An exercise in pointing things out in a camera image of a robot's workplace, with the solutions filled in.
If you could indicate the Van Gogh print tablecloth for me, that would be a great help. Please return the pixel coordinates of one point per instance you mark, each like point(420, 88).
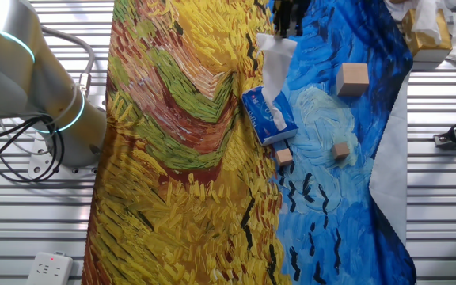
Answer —
point(180, 178)

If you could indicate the large wooden cube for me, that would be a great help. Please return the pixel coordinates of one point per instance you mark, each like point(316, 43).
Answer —
point(352, 79)

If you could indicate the blue tissue pack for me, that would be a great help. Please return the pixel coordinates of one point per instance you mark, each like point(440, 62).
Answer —
point(257, 118)

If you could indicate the white tissue in gold box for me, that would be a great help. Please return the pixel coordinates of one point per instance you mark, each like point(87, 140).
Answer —
point(428, 17)

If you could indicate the white power strip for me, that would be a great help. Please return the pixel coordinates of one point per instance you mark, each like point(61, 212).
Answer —
point(49, 270)

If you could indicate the gold tissue box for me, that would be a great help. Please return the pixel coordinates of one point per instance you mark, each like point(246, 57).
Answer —
point(424, 43)

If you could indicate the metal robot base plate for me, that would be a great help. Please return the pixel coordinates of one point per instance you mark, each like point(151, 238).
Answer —
point(40, 166)

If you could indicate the white napkin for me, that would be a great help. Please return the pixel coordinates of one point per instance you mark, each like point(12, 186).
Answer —
point(275, 67)
point(278, 118)

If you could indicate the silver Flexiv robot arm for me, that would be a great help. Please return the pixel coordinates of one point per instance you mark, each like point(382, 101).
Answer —
point(73, 130)

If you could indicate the small wooden cube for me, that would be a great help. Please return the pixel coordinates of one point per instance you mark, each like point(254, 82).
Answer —
point(340, 150)
point(283, 157)

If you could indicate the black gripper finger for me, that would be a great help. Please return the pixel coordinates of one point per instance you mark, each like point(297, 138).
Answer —
point(288, 17)
point(278, 17)

